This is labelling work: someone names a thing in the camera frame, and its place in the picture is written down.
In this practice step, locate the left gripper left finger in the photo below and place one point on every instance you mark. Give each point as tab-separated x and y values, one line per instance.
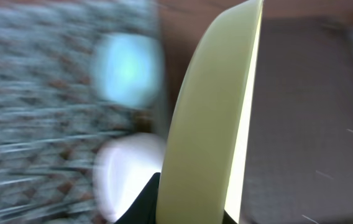
143	209

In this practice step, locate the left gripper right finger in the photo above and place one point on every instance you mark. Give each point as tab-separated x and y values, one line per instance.
227	219

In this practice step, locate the white shallow bowl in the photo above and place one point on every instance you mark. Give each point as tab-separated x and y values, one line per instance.
122	168

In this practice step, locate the yellow round plate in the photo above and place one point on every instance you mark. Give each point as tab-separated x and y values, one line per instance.
203	169

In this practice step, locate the light blue bowl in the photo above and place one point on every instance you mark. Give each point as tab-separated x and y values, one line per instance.
127	69

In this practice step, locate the dark brown serving tray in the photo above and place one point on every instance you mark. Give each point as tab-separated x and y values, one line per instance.
299	166

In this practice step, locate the grey plastic dish rack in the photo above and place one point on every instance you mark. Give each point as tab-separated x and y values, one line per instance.
52	123

